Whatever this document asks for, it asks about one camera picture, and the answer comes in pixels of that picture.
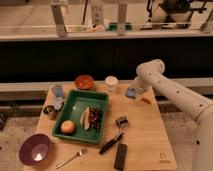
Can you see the dark grape bunch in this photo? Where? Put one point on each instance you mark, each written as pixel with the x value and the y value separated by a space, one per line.
pixel 95 116

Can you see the red bowl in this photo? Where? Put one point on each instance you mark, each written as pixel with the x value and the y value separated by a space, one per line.
pixel 84 82

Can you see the black rectangular block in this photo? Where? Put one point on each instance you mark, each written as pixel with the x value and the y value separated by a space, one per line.
pixel 120 157

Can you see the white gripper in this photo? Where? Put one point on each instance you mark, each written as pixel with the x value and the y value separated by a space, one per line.
pixel 140 86

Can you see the peach apple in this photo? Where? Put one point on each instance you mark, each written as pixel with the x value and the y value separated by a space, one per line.
pixel 68 127

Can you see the metal fork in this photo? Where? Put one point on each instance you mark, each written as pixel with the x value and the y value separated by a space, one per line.
pixel 80 153

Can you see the purple bowl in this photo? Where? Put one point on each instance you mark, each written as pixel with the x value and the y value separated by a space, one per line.
pixel 34 149

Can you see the wooden board table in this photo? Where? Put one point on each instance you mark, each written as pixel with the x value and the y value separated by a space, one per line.
pixel 148 146

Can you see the banana slice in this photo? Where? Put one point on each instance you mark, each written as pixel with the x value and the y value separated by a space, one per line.
pixel 84 119

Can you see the blue sponge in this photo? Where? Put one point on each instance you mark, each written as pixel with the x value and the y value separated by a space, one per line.
pixel 131 92

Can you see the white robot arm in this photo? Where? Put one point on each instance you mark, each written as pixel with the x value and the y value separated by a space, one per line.
pixel 198 107

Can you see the white paper cup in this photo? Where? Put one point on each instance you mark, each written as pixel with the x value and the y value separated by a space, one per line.
pixel 111 82

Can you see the small metal cup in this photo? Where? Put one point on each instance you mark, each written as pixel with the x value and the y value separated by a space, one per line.
pixel 50 112

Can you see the black handled brush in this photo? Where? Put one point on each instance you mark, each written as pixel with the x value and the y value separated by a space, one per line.
pixel 122 123

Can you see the green plastic tray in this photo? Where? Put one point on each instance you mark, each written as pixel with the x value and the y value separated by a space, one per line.
pixel 75 104

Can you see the blue plastic cup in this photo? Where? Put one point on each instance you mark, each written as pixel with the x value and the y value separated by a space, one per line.
pixel 57 90

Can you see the orange carrot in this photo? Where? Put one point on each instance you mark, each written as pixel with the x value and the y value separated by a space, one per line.
pixel 146 100

